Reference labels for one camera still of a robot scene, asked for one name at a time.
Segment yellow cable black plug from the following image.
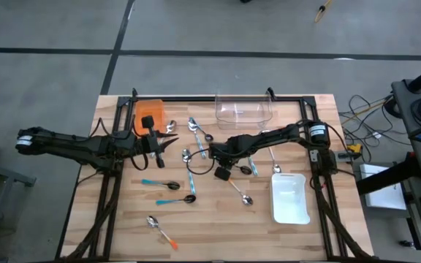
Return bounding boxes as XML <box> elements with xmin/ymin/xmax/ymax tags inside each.
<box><xmin>313</xmin><ymin>0</ymin><xmax>335</xmax><ymax>24</ymax></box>

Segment black left camera cable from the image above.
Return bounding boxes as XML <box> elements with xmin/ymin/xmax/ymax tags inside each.
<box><xmin>129</xmin><ymin>152</ymin><xmax>151</xmax><ymax>172</ymax></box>

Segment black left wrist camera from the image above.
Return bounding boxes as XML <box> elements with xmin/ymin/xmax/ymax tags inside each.
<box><xmin>140</xmin><ymin>115</ymin><xmax>156</xmax><ymax>129</ymax></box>

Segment black camera cable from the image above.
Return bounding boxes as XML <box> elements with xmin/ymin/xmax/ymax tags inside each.
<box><xmin>129</xmin><ymin>152</ymin><xmax>151</xmax><ymax>172</ymax></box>
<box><xmin>186</xmin><ymin>147</ymin><xmax>219</xmax><ymax>176</ymax></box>

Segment grey equipment cart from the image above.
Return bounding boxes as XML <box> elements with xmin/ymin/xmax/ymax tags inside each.
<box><xmin>391</xmin><ymin>78</ymin><xmax>421</xmax><ymax>180</ymax></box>

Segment black aluminium table frame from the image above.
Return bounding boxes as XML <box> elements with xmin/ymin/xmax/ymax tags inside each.
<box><xmin>55</xmin><ymin>87</ymin><xmax>371</xmax><ymax>263</ymax></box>

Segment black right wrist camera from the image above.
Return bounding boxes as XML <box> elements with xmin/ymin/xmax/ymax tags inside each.
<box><xmin>213</xmin><ymin>167</ymin><xmax>232</xmax><ymax>182</ymax></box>

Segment orange translucent plastic bin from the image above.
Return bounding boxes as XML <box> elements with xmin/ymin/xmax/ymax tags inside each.
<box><xmin>134</xmin><ymin>99</ymin><xmax>167</xmax><ymax>134</ymax></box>

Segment black right camera cable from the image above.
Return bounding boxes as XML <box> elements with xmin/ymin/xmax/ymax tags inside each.
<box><xmin>186</xmin><ymin>147</ymin><xmax>219</xmax><ymax>176</ymax></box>

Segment grey metal table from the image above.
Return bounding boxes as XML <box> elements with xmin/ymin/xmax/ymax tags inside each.
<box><xmin>0</xmin><ymin>156</ymin><xmax>37</xmax><ymax>263</ymax></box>

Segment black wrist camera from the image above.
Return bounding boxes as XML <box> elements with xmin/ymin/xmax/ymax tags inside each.
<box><xmin>213</xmin><ymin>167</ymin><xmax>232</xmax><ymax>182</ymax></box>
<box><xmin>140</xmin><ymin>115</ymin><xmax>156</xmax><ymax>129</ymax></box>

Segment clear plastic bin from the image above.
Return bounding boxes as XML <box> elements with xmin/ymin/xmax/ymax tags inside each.
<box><xmin>214</xmin><ymin>91</ymin><xmax>273</xmax><ymax>131</ymax></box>

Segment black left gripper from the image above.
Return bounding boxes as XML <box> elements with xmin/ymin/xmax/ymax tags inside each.
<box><xmin>122</xmin><ymin>127</ymin><xmax>180</xmax><ymax>169</ymax></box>

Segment white plastic bin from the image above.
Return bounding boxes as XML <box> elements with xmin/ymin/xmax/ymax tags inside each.
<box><xmin>270</xmin><ymin>172</ymin><xmax>311</xmax><ymax>225</ymax></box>

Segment white box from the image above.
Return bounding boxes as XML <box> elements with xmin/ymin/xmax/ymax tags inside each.
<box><xmin>358</xmin><ymin>163</ymin><xmax>408</xmax><ymax>211</ymax></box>

